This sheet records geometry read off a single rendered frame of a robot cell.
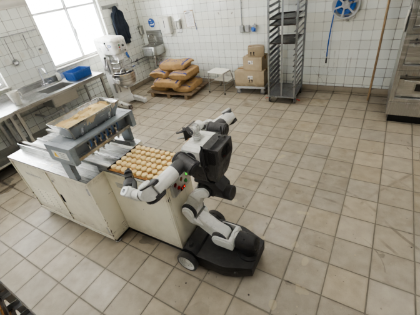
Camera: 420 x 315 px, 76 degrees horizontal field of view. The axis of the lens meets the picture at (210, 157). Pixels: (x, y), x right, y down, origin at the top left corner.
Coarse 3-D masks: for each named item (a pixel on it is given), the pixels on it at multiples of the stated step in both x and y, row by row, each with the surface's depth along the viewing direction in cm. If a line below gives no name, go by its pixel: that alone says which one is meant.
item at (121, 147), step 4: (48, 132) 313; (52, 132) 308; (56, 132) 303; (108, 144) 264; (112, 144) 260; (116, 144) 259; (120, 144) 258; (112, 148) 264; (116, 148) 261; (120, 148) 258; (124, 148) 254; (128, 148) 251
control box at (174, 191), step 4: (184, 172) 219; (180, 176) 215; (184, 176) 220; (188, 176) 226; (176, 180) 211; (188, 180) 227; (172, 184) 207; (180, 184) 217; (184, 184) 222; (172, 188) 208; (176, 188) 213; (172, 192) 211; (176, 192) 214; (172, 196) 214; (176, 196) 215
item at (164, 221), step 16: (112, 176) 233; (128, 208) 254; (144, 208) 238; (160, 208) 224; (176, 208) 224; (128, 224) 276; (144, 224) 257; (160, 224) 241; (176, 224) 229; (192, 224) 254; (160, 240) 267; (176, 240) 243
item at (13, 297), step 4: (0, 284) 113; (0, 288) 113; (8, 288) 118; (12, 292) 120; (12, 296) 118; (16, 296) 122; (8, 300) 117; (12, 300) 119; (20, 300) 123; (24, 304) 125; (20, 308) 123; (24, 308) 124; (28, 308) 127; (20, 312) 123; (32, 312) 129
